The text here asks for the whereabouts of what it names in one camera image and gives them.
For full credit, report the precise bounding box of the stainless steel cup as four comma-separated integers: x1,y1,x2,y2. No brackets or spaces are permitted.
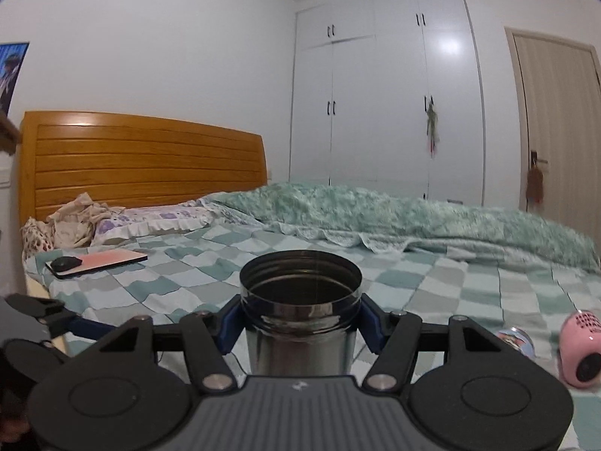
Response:
239,250,362,377

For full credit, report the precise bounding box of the beige room door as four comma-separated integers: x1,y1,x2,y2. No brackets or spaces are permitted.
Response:
505,27,600,241

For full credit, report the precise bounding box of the green checkered bed sheet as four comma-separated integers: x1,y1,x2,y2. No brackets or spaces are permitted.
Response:
21,217,601,451

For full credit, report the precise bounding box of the green floral quilt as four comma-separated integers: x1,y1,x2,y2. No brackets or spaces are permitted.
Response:
200,182,600,273

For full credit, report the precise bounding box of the shiny round can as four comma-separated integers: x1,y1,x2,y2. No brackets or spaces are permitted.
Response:
496,327,536,359

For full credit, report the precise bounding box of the pink laptop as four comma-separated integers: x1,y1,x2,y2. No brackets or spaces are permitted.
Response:
46,248,148,279

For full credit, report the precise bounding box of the purple floral pillow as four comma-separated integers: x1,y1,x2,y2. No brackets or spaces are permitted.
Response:
91,201,215,245

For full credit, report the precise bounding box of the black device at left edge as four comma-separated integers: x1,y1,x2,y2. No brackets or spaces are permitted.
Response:
1,294,73,353

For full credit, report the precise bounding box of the black computer mouse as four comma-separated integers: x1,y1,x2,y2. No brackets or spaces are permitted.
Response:
50,256,83,273

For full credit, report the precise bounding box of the crumpled beige clothing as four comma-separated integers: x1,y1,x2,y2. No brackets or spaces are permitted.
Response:
20,192,125,261

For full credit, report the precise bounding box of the pink round speaker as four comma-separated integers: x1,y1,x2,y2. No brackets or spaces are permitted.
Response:
558,310,601,389

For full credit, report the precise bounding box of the wooden bed headboard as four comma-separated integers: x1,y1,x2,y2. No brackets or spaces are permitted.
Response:
18,111,268,222

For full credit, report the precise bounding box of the hanging ornament on wardrobe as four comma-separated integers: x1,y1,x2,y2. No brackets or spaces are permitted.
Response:
426,97,439,157

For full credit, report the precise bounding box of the white wardrobe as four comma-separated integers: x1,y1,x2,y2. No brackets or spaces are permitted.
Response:
289,0,485,205

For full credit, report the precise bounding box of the brown tassel on door handle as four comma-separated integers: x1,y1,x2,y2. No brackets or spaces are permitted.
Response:
525,155,544,209

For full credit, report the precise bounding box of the blue wall poster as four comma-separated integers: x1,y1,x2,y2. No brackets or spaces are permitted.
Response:
0,43,30,115

